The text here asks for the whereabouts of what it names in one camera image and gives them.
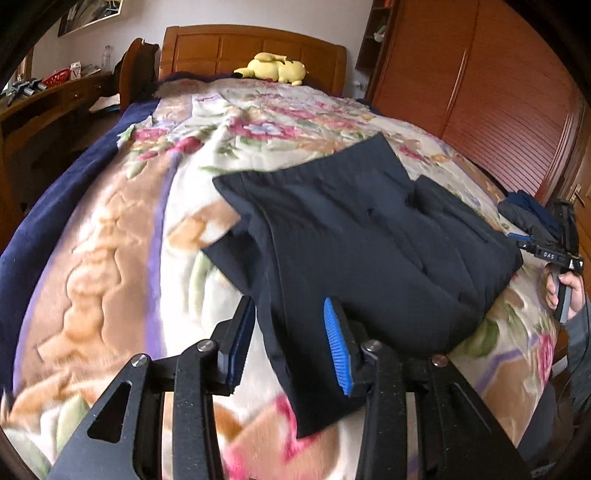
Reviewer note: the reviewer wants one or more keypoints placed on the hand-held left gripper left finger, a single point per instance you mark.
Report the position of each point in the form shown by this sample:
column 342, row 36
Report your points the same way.
column 240, row 350

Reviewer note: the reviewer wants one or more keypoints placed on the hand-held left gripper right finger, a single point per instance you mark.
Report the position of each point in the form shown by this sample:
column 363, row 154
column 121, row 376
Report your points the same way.
column 337, row 350

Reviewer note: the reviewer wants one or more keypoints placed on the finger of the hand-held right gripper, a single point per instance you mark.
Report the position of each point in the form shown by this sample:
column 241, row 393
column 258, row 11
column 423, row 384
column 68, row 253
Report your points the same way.
column 519, row 237

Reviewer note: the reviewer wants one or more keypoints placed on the black coat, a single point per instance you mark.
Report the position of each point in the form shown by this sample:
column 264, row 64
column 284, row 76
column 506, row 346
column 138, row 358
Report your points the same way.
column 346, row 240

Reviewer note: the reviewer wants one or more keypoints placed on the person's right hand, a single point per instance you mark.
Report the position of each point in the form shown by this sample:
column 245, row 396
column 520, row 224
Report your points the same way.
column 575, row 290

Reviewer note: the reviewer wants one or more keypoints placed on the dark grey padded jacket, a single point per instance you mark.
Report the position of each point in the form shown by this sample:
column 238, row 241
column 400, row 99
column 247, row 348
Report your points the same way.
column 517, row 217

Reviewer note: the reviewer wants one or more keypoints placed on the navy folded garment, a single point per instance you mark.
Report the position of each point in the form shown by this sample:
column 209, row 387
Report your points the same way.
column 531, row 203

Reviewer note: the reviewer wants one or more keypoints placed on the floral blanket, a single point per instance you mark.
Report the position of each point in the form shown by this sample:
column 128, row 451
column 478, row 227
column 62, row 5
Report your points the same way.
column 115, row 258

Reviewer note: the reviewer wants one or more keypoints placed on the wooden slatted wardrobe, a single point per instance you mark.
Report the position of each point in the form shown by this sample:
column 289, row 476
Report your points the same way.
column 461, row 69

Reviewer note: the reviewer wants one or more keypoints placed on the small white figurine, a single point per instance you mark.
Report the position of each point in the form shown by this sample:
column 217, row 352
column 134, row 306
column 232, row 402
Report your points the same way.
column 380, row 32

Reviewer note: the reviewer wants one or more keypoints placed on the white cloth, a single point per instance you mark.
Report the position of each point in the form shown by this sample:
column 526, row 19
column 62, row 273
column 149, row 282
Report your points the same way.
column 105, row 104

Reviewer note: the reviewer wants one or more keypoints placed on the yellow plush toy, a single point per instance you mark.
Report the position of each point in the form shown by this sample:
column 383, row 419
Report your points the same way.
column 272, row 69

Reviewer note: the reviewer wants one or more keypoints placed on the wooden chair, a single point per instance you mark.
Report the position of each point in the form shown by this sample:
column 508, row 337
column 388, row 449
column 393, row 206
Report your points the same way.
column 131, row 69

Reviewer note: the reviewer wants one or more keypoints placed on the wooden bed headboard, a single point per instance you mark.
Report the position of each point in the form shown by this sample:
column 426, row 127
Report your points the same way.
column 207, row 50

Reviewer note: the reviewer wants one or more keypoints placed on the wooden desk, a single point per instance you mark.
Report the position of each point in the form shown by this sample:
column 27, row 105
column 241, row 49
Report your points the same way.
column 27, row 134

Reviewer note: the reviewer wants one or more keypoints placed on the clear water bottle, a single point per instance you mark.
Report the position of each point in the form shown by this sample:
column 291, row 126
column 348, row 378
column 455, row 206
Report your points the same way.
column 107, row 60

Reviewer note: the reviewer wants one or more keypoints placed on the white carton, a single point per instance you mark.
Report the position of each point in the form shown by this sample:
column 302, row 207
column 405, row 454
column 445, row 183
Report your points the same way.
column 75, row 71

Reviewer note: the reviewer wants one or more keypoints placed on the red plastic basket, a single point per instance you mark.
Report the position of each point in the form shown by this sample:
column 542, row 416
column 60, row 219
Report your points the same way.
column 55, row 78

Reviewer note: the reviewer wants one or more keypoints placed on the black devices on desk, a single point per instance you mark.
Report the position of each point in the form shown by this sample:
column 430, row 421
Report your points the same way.
column 23, row 87

